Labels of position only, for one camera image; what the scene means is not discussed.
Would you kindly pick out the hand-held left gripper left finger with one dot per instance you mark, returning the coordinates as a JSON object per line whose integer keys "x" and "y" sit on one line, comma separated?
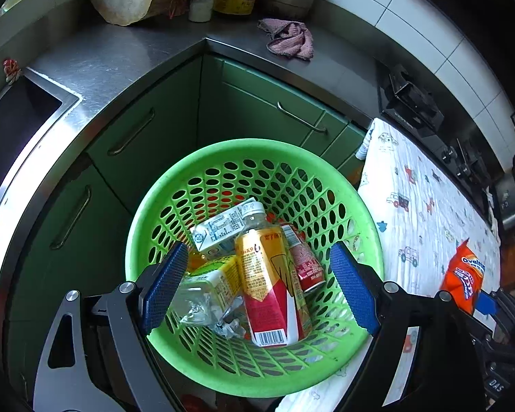
{"x": 165, "y": 287}

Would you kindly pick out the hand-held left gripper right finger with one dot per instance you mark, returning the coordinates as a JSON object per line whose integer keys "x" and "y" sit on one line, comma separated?
{"x": 352, "y": 287}

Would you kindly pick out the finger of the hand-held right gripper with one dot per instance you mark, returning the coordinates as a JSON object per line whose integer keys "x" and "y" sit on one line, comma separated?
{"x": 486, "y": 304}

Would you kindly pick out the orange snack packet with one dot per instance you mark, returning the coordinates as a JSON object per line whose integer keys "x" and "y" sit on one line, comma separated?
{"x": 461, "y": 274}

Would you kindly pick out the yellow plastic bag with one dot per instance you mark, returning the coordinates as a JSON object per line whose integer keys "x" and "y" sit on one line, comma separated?
{"x": 195, "y": 261}

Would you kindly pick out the crushed clear plastic bottle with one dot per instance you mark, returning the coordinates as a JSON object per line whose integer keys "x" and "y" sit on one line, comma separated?
{"x": 214, "y": 283}

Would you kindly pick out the red drink can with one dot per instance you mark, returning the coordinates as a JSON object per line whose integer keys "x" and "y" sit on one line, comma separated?
{"x": 307, "y": 266}

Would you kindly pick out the white drink carton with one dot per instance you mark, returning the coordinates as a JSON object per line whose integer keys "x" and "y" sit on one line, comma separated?
{"x": 221, "y": 231}

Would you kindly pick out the red and yellow drink bottle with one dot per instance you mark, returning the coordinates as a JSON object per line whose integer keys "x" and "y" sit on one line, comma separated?
{"x": 261, "y": 283}

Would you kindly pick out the green perforated plastic basket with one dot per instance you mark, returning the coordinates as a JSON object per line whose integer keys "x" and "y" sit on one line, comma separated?
{"x": 261, "y": 152}

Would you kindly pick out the white printed cloth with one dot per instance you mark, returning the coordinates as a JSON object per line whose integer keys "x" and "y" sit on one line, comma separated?
{"x": 412, "y": 223}

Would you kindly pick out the black stove knob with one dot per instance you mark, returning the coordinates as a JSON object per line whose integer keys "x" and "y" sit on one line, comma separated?
{"x": 465, "y": 170}
{"x": 449, "y": 153}

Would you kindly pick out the black gas stove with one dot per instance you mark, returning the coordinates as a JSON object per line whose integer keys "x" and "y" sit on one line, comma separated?
{"x": 429, "y": 137}

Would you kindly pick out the green kitchen cabinet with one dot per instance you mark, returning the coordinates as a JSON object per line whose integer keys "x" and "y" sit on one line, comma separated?
{"x": 176, "y": 107}

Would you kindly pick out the steel kitchen sink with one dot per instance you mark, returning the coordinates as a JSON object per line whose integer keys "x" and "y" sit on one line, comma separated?
{"x": 13, "y": 137}

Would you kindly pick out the pink rag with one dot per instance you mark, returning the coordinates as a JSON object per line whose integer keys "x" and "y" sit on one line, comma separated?
{"x": 289, "y": 38}

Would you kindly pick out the small red item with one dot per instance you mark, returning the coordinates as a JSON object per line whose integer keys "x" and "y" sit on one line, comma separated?
{"x": 12, "y": 71}

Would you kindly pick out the small white jar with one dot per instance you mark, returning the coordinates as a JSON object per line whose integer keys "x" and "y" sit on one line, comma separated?
{"x": 200, "y": 6}

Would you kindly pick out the black range hood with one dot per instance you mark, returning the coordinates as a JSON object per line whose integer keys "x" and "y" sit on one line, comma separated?
{"x": 476, "y": 8}

